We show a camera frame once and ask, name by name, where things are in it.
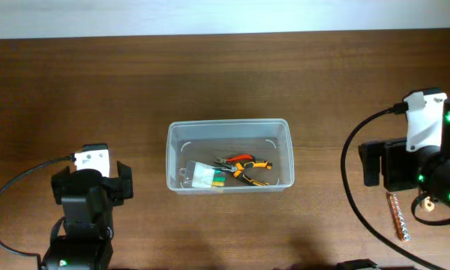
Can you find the scraper with wooden handle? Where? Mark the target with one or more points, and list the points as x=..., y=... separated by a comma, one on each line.
x=427, y=204

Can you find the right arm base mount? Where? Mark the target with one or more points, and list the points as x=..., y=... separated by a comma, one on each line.
x=357, y=264

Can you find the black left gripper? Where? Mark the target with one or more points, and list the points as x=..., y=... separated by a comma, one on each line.
x=124, y=179

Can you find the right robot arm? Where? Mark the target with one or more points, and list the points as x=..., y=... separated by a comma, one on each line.
x=427, y=168

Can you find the red handled cutting pliers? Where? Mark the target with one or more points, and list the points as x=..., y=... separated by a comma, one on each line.
x=234, y=159

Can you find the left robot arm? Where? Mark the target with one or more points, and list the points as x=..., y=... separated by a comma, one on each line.
x=82, y=238

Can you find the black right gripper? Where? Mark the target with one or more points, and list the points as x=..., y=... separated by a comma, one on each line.
x=397, y=163

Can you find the clear plastic container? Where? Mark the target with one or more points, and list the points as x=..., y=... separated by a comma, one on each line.
x=267, y=139

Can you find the strip of screwdriver bits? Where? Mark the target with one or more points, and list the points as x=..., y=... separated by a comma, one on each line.
x=398, y=218

